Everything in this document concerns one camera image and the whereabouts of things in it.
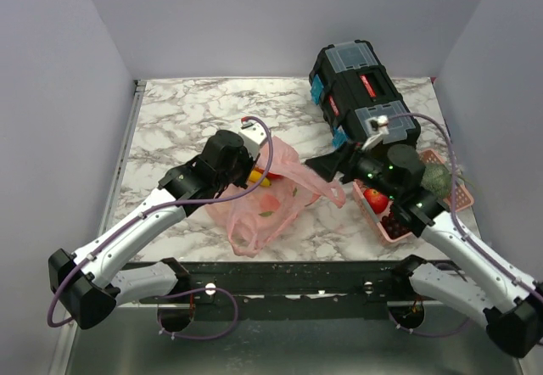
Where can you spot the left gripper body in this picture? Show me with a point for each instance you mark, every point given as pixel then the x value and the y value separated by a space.
pixel 240 175

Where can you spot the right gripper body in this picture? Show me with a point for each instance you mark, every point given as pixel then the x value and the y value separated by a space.
pixel 369 170

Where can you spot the yellow fake banana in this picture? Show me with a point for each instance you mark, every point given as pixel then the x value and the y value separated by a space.
pixel 257 177

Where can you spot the pink plastic bag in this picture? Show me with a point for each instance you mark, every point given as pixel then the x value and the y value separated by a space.
pixel 258 218

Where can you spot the orange red fake mango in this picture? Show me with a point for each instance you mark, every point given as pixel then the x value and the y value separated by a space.
pixel 273 176

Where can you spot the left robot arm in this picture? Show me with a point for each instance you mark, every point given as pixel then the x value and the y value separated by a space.
pixel 92 281

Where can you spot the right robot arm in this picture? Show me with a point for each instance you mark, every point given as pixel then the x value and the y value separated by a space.
pixel 501 298

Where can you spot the red fake apple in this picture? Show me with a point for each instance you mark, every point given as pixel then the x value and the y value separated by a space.
pixel 377 201

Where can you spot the green fake melon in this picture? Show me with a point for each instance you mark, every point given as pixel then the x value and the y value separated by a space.
pixel 437 180

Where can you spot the dark red fake grapes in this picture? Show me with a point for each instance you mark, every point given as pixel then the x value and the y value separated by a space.
pixel 393 227

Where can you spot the pink plastic basket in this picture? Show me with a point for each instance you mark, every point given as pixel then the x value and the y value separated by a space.
pixel 464 200

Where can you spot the black plastic toolbox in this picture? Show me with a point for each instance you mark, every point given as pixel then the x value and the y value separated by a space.
pixel 350 84

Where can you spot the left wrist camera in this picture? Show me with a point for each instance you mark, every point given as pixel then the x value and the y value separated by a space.
pixel 253 135

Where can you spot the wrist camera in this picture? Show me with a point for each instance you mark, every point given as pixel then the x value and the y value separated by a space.
pixel 377 131
pixel 253 135

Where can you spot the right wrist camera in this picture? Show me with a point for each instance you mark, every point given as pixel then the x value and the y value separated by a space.
pixel 377 131

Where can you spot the black mounting rail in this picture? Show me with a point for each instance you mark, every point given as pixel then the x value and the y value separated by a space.
pixel 278 291

